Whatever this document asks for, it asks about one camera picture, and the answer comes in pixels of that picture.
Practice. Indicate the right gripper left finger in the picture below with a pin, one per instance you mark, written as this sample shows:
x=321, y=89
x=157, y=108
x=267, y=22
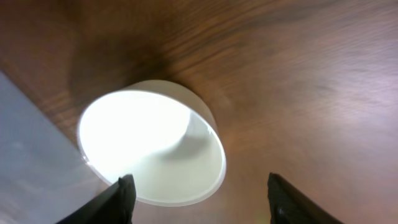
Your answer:
x=115, y=205

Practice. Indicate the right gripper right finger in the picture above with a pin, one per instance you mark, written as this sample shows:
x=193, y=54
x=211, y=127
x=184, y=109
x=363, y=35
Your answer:
x=289, y=206

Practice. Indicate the white bowl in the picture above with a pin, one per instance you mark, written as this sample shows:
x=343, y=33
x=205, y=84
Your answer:
x=162, y=134

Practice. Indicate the clear plastic storage container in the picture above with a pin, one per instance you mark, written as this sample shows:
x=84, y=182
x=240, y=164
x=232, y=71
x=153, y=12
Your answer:
x=43, y=176

